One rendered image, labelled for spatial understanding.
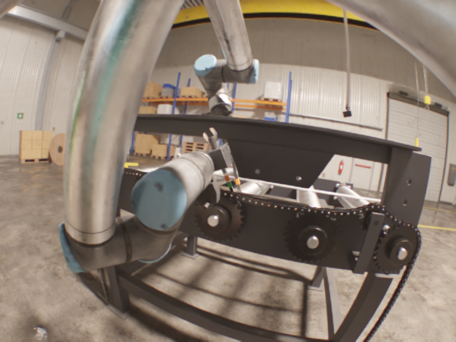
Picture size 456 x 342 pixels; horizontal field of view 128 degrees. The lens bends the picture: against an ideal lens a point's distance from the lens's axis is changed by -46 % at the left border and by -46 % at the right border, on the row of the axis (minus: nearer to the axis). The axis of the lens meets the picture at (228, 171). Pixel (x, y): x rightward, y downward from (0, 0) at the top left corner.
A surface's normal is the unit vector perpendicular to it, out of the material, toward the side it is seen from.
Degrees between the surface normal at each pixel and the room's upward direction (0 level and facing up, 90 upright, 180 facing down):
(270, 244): 90
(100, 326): 0
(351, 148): 90
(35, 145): 90
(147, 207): 99
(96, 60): 108
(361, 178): 90
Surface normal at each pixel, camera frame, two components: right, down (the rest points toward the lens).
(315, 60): -0.34, 0.08
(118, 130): 0.79, 0.54
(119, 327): 0.12, -0.98
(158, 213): -0.22, 0.25
